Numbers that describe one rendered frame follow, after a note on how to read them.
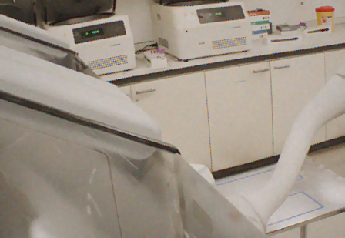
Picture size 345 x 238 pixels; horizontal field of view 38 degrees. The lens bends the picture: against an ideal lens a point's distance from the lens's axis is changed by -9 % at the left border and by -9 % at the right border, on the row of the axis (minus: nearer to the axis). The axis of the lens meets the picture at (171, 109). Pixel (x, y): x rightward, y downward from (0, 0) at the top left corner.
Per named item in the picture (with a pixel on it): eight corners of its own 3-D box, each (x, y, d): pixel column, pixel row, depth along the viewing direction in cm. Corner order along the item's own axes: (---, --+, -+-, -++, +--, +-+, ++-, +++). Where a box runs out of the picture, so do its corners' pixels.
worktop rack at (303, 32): (304, 37, 409) (303, 29, 407) (297, 35, 418) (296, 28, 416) (331, 33, 419) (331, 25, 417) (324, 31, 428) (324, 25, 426)
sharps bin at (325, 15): (323, 33, 419) (322, 8, 413) (312, 31, 435) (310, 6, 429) (339, 31, 424) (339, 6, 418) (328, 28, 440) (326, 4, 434)
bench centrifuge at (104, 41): (55, 86, 328) (42, -20, 308) (45, 68, 385) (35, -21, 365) (139, 70, 345) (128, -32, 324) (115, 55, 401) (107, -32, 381)
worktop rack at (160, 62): (167, 66, 346) (166, 57, 344) (152, 68, 344) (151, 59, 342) (158, 58, 373) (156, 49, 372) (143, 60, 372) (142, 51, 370)
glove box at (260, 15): (245, 22, 405) (243, 9, 402) (238, 20, 416) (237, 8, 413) (272, 19, 411) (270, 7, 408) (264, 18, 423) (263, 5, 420)
